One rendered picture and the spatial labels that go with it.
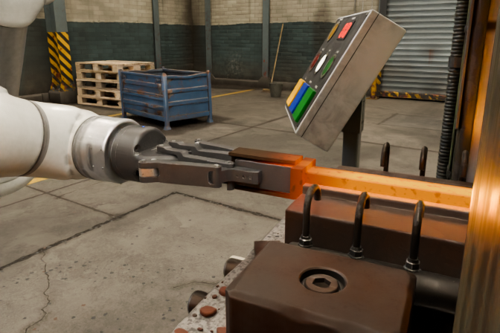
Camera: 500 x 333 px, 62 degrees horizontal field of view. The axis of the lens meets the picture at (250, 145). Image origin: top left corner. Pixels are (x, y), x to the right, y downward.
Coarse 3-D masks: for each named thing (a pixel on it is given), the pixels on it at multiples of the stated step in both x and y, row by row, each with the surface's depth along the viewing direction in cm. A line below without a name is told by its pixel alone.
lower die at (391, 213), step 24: (336, 168) 52; (360, 168) 55; (336, 192) 41; (360, 192) 41; (288, 216) 39; (312, 216) 38; (336, 216) 37; (384, 216) 37; (408, 216) 37; (432, 216) 37; (456, 216) 37; (288, 240) 39; (312, 240) 38; (336, 240) 37; (384, 240) 35; (408, 240) 34; (432, 240) 33; (456, 240) 33; (432, 264) 34; (456, 264) 33; (432, 312) 35
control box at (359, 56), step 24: (336, 24) 106; (360, 24) 80; (384, 24) 79; (336, 48) 90; (360, 48) 80; (384, 48) 80; (312, 72) 102; (336, 72) 81; (360, 72) 81; (336, 96) 82; (360, 96) 82; (312, 120) 84; (336, 120) 84
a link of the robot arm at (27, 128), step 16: (0, 96) 48; (0, 112) 47; (16, 112) 49; (32, 112) 51; (0, 128) 46; (16, 128) 48; (32, 128) 50; (0, 144) 46; (16, 144) 48; (32, 144) 50; (0, 160) 47; (16, 160) 49; (32, 160) 51; (0, 176) 50
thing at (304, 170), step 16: (256, 160) 47; (272, 160) 45; (288, 160) 45; (304, 160) 46; (304, 176) 44; (320, 176) 43; (336, 176) 43; (352, 176) 43; (368, 176) 43; (384, 176) 43; (256, 192) 47; (272, 192) 46; (368, 192) 41; (384, 192) 40; (400, 192) 40; (416, 192) 39; (432, 192) 38; (448, 192) 38; (464, 192) 38
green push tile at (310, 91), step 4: (308, 88) 92; (312, 88) 91; (308, 92) 89; (312, 92) 86; (304, 96) 91; (308, 96) 87; (312, 96) 86; (304, 100) 88; (308, 100) 86; (300, 104) 91; (304, 104) 86; (308, 104) 86; (296, 108) 93; (300, 108) 89; (304, 108) 86; (296, 112) 90; (300, 112) 87; (292, 116) 92; (296, 116) 88; (300, 116) 87; (296, 120) 87
